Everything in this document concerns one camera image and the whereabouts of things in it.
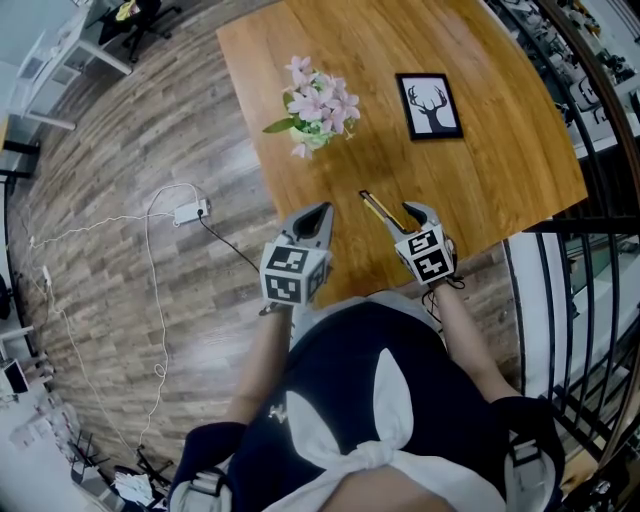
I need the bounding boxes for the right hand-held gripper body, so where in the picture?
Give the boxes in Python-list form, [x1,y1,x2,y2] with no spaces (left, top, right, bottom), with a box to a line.
[394,224,456,287]

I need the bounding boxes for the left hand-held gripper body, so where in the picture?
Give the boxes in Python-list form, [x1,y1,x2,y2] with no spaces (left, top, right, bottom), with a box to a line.
[260,229,333,307]

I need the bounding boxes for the yellow black utility knife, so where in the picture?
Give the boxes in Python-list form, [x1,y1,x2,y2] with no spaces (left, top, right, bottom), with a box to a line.
[358,189,404,231]

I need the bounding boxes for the person's left forearm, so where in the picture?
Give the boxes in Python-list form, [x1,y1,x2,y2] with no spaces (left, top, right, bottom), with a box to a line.
[224,303,297,430]

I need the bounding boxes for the person's right forearm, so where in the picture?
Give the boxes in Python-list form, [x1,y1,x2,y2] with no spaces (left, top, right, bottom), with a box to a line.
[436,281,520,405]

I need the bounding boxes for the grey shorts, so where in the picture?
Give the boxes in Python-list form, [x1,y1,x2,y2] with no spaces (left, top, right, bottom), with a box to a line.
[288,291,447,352]

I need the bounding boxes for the wooden table with white legs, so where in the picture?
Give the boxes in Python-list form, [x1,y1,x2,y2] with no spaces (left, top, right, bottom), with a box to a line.
[215,0,590,309]

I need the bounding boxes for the white power strip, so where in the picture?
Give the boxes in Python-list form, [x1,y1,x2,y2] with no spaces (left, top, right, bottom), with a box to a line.
[172,197,212,228]

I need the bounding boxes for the black framed deer picture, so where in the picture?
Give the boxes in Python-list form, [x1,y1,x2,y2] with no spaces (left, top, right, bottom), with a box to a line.
[394,72,465,143]

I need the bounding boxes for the navy top with white bow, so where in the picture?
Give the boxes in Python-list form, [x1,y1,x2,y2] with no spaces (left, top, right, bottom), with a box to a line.
[167,299,567,512]

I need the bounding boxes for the pink flowers in white pot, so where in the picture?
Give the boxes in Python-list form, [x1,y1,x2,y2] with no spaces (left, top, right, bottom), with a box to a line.
[262,54,362,162]

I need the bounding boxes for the black railing with wooden handrail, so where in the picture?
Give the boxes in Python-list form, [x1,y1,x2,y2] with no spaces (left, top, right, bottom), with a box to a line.
[486,0,640,462]

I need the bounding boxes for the black folding stand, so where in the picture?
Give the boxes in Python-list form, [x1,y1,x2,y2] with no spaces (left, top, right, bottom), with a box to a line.
[69,432,176,512]

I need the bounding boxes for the black office chair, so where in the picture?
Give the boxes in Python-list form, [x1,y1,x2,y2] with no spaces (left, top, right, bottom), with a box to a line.
[96,0,184,65]

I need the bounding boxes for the white desk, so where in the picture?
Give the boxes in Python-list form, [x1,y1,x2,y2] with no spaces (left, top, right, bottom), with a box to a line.
[6,0,134,132]

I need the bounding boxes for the black power cable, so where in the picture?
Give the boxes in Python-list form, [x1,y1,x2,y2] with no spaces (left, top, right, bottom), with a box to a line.
[198,213,262,275]

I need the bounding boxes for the long white looped cable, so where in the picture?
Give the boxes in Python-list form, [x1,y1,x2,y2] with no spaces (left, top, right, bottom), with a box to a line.
[136,181,207,450]

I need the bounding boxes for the white cable with adapters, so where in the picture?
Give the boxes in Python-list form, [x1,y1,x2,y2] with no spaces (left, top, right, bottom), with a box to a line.
[26,211,177,459]

